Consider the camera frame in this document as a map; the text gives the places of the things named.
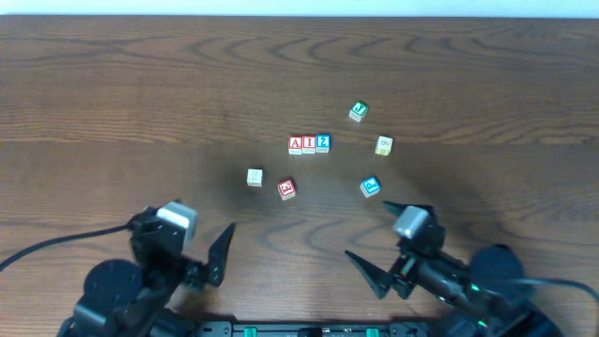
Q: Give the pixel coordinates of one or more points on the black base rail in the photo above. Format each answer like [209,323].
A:
[323,329]

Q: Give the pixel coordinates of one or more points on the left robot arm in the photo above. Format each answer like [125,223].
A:
[129,299]

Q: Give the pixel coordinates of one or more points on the green letter J block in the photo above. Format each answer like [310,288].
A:
[358,111]

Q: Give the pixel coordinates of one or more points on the blue letter P block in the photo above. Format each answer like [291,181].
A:
[370,187]

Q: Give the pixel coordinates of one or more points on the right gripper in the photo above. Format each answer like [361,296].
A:
[402,264]

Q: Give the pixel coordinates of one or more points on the red letter C block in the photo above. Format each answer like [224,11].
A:
[286,189]

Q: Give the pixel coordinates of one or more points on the blue number 2 block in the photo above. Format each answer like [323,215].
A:
[322,144]

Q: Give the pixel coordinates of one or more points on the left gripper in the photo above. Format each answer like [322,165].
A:
[188,270]

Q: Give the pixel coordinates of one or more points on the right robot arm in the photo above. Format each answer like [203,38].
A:
[484,296]

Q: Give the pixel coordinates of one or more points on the plain cream wooden block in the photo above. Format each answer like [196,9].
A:
[254,177]

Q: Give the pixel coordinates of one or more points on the red letter A block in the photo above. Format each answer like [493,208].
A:
[294,145]

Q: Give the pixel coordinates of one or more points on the red letter I block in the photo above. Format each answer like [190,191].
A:
[308,144]

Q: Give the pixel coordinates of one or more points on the yellow picture wooden block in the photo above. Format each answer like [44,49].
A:
[384,145]

